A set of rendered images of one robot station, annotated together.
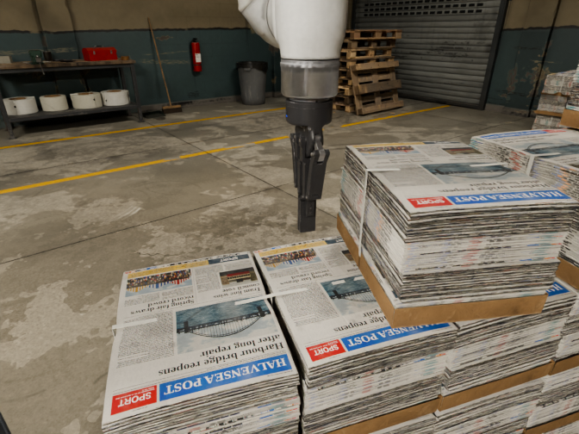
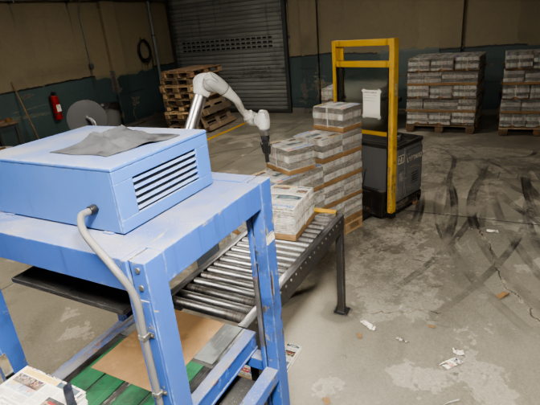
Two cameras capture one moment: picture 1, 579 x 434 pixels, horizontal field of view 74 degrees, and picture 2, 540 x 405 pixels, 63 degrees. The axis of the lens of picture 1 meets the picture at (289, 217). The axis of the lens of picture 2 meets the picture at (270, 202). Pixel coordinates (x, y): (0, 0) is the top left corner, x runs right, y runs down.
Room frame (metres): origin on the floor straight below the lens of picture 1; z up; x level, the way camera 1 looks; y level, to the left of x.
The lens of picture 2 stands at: (-2.79, 1.41, 2.07)
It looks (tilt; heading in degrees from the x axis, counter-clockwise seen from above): 22 degrees down; 337
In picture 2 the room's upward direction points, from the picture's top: 5 degrees counter-clockwise
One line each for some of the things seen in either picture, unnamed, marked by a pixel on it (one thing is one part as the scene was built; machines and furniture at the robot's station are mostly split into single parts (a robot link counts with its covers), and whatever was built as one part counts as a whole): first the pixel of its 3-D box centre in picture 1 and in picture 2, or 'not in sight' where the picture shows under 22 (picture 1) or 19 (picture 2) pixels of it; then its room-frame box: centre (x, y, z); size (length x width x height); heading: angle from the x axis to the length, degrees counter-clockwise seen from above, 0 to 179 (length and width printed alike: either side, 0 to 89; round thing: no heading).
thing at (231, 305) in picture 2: not in sight; (215, 302); (-0.88, 0.96, 0.77); 0.47 x 0.05 x 0.05; 38
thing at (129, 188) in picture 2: not in sight; (103, 169); (-1.18, 1.35, 1.65); 0.60 x 0.45 x 0.20; 38
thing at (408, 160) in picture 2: not in sight; (383, 169); (1.16, -1.70, 0.40); 0.69 x 0.55 x 0.80; 18
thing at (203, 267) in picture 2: not in sight; (230, 253); (-0.36, 0.70, 0.74); 1.34 x 0.05 x 0.12; 128
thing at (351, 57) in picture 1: (356, 69); (194, 97); (7.44, -1.22, 0.65); 1.33 x 0.94 x 1.30; 132
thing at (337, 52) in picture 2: not in sight; (339, 124); (1.36, -1.25, 0.97); 0.09 x 0.09 x 1.75; 18
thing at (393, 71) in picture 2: not in sight; (390, 131); (0.73, -1.45, 0.97); 0.09 x 0.09 x 1.75; 18
